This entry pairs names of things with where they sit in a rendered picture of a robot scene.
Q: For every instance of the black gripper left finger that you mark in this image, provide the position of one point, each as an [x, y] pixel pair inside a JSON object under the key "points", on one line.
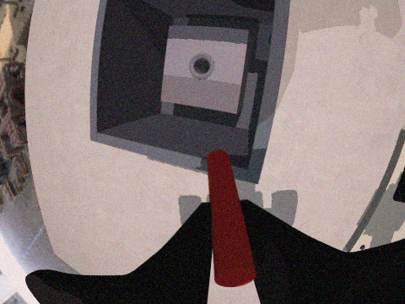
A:
{"points": [[178, 273]]}

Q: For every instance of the dark red peg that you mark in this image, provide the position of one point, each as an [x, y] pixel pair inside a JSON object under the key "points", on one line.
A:
{"points": [[232, 257]]}

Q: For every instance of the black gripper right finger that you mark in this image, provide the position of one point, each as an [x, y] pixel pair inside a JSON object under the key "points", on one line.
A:
{"points": [[293, 268]]}

